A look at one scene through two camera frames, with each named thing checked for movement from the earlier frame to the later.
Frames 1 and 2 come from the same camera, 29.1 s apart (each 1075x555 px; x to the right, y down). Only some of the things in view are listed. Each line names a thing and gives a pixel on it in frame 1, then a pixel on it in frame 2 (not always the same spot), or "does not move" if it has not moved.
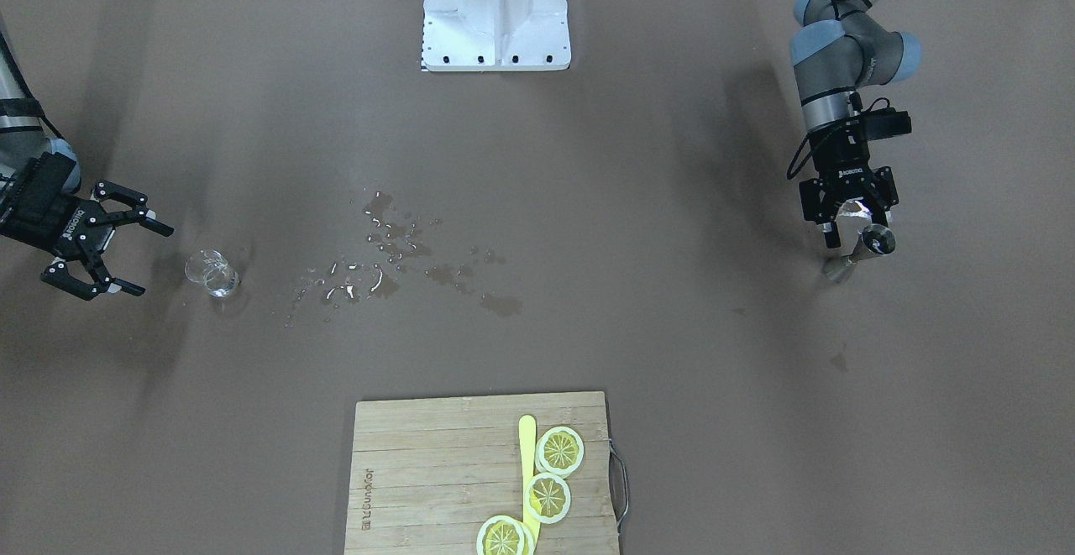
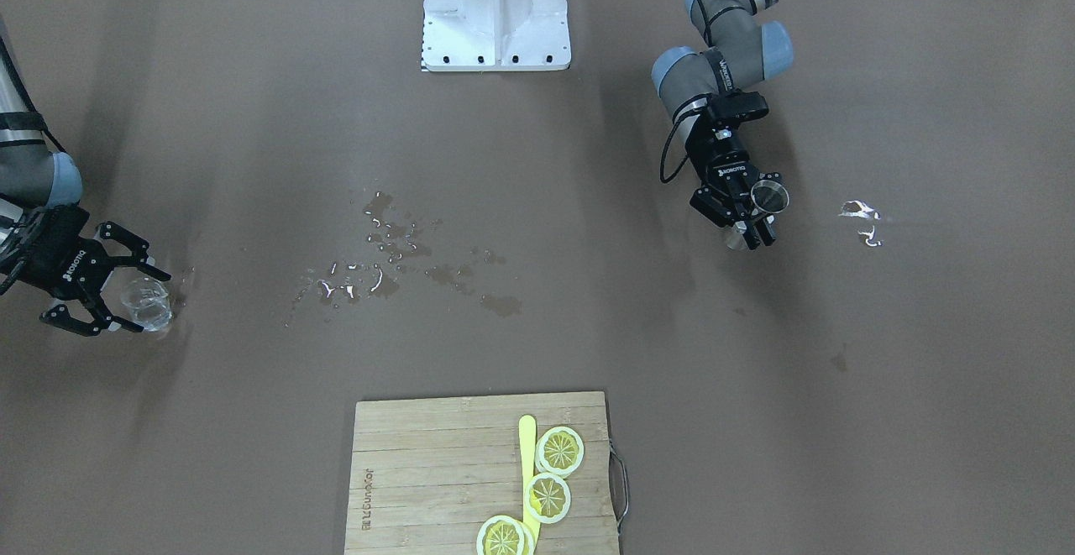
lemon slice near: (504, 535) does not move
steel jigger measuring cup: (874, 240) → (768, 196)
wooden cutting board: (427, 472) does not move
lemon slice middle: (547, 498) does not move
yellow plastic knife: (527, 446) does not move
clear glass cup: (212, 269) → (133, 296)
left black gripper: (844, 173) → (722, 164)
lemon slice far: (559, 451) does not move
